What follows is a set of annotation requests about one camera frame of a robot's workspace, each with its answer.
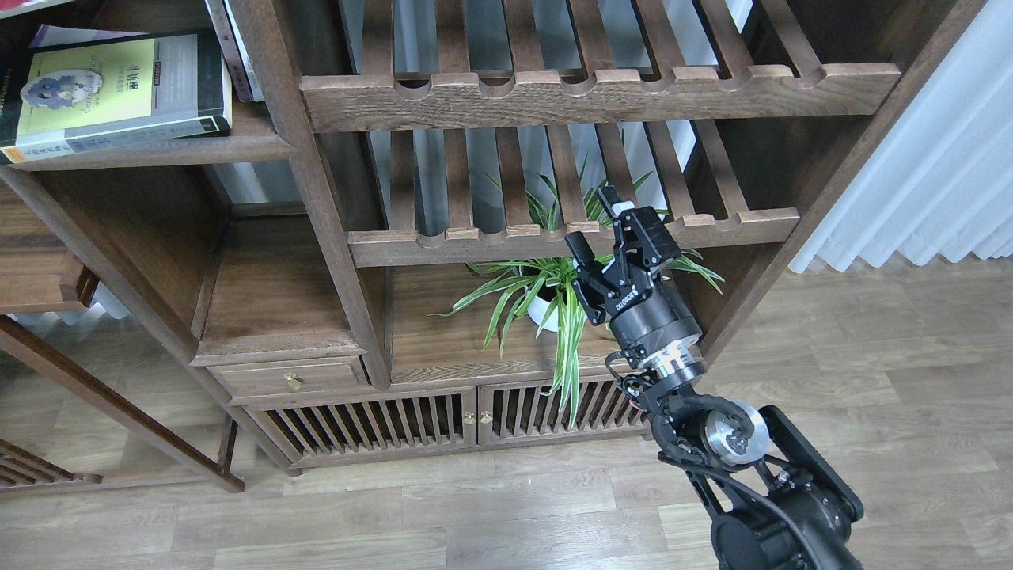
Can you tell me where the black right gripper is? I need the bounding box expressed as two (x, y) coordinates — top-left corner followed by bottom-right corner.
(565, 185), (704, 369)

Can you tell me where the green and black book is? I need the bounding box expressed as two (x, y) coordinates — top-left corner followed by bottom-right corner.
(1, 29), (233, 165)

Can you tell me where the pale lilac white book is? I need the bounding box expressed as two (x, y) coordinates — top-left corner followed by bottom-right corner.
(28, 25), (145, 48)

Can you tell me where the red cover book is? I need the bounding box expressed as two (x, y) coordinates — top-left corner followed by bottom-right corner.
(0, 0), (69, 19)

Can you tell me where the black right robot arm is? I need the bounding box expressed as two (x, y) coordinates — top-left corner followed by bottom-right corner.
(567, 185), (863, 569)

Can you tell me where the green spider plant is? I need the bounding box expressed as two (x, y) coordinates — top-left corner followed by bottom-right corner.
(431, 177), (724, 425)

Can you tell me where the white plant pot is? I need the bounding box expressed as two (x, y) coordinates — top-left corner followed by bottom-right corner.
(527, 284), (587, 333)

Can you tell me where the dark wooden bookshelf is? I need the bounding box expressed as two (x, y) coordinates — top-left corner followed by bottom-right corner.
(2, 1), (984, 468)

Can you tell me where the white sheer curtain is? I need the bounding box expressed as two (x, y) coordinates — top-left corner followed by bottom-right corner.
(789, 1), (1012, 273)

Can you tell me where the brass drawer knob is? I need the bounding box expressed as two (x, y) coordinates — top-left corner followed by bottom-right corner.
(283, 373), (303, 390)

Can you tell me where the white blue upright book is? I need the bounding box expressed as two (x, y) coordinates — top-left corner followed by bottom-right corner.
(224, 0), (264, 102)

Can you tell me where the grey upright book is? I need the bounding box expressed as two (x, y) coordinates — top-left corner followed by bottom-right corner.
(205, 0), (253, 102)

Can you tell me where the wooden side furniture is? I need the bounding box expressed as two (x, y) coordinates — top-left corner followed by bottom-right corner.
(0, 186), (245, 493)

